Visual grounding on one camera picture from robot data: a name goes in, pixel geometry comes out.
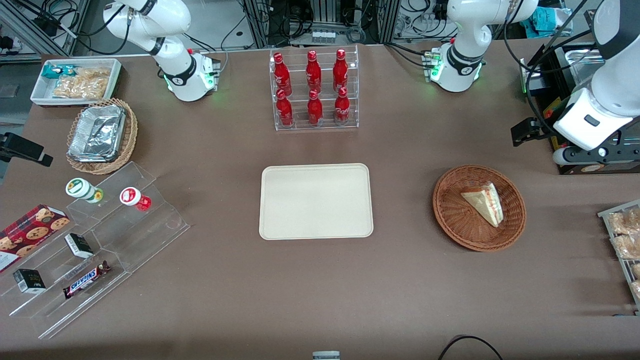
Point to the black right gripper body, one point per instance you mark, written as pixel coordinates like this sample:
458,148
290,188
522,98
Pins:
17,146

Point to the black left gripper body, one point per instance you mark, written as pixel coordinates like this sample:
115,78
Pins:
542,127

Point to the triangular sandwich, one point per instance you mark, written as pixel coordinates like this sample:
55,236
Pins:
484,203

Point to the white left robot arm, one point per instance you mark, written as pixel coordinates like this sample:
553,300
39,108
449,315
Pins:
465,35

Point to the light oval wicker basket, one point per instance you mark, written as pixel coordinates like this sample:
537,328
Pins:
129,137

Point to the brown round wicker basket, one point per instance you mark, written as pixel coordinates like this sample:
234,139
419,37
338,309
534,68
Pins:
462,225

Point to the beige plastic tray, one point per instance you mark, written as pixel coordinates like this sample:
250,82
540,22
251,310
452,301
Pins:
316,201

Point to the green lid white cup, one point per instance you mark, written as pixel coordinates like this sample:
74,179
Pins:
79,188

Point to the white rectangular bin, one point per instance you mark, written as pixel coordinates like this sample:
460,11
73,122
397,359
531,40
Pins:
42,95

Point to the silver foil containers stack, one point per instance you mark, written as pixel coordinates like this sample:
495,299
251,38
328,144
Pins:
97,134

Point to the black food warmer appliance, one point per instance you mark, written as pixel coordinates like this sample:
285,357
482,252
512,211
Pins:
595,168

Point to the red plaid cookie box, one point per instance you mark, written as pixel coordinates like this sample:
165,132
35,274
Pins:
27,232

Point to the steel warmer pan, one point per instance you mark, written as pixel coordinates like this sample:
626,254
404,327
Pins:
582,62

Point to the teal snack packet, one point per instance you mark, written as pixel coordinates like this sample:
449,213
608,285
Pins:
54,71

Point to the clear bag of chips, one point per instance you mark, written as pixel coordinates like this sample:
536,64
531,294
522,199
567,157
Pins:
82,84

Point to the small black box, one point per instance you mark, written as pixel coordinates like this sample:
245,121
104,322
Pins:
79,245
29,281

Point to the red lid white cup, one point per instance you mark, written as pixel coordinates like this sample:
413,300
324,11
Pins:
131,196

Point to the teal plastic bag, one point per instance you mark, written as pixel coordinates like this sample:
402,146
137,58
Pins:
542,22

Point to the clear acrylic stepped display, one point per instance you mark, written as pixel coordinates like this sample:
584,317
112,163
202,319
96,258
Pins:
125,240

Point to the Snickers chocolate bar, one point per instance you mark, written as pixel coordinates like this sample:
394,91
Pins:
86,280

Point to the wrapped bread packet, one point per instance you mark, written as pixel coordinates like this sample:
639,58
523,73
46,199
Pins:
636,289
636,270
627,246
626,221

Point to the red cola bottle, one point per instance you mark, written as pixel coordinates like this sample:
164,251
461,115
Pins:
315,109
340,72
285,111
313,74
342,107
282,76

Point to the clear acrylic bottle rack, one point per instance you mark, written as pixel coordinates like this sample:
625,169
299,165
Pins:
300,122

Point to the white power strip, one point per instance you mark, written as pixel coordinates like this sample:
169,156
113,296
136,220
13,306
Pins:
323,36

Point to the small grey white device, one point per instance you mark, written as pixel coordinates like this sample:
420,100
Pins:
326,355

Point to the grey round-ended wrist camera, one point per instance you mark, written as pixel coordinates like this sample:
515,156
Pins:
566,156

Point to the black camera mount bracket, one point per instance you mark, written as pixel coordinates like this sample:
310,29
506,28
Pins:
612,151

